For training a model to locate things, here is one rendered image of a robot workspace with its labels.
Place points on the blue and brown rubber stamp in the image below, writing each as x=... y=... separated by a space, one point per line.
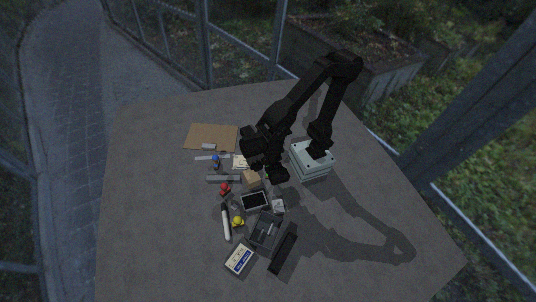
x=216 y=160

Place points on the tan flat board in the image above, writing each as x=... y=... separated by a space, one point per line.
x=212 y=137

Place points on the red rubber stamp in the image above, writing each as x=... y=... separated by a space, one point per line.
x=225 y=190

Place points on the yellow-handled rubber stamp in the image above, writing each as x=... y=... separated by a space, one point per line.
x=237 y=222

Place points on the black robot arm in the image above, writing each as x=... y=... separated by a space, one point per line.
x=344 y=67

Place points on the cream inspection card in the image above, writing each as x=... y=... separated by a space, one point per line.
x=240 y=163

